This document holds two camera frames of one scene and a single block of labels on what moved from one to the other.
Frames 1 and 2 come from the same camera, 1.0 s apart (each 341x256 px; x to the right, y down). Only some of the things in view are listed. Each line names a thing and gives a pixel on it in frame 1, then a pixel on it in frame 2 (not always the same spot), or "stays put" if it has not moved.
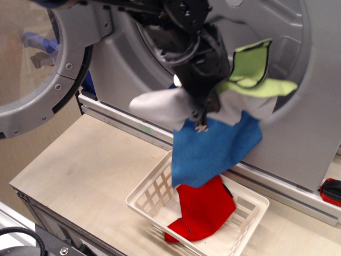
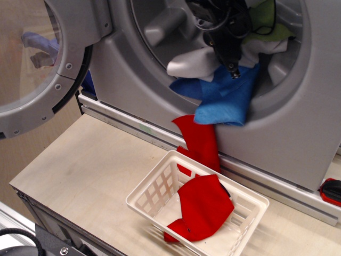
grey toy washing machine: (300, 140) stays put
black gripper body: (193, 49) → (227, 23)
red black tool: (330, 191) stays put
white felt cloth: (172, 107) → (203, 63)
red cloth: (204, 210) stays put
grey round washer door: (42, 49) stays put
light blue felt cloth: (200, 157) → (225, 100)
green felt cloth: (249, 71) → (264, 25)
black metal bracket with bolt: (55, 246) stays put
